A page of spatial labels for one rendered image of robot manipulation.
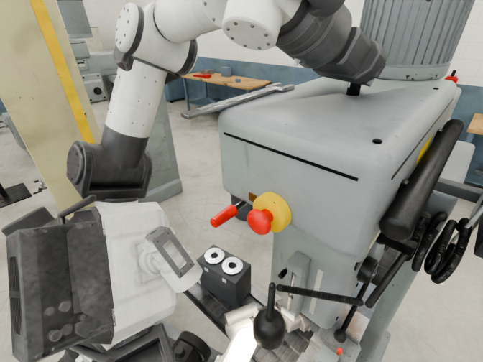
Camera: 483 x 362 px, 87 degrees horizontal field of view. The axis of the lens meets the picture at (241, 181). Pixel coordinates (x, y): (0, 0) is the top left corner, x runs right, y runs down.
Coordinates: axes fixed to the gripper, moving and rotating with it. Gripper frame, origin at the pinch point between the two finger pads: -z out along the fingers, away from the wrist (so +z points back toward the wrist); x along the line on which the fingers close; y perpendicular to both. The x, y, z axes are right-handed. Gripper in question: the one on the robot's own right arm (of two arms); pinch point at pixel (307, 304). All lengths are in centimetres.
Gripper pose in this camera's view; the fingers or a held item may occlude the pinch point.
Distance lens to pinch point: 92.0
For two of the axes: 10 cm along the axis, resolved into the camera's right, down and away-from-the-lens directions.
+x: -3.8, -4.9, 7.8
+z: -9.2, 2.1, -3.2
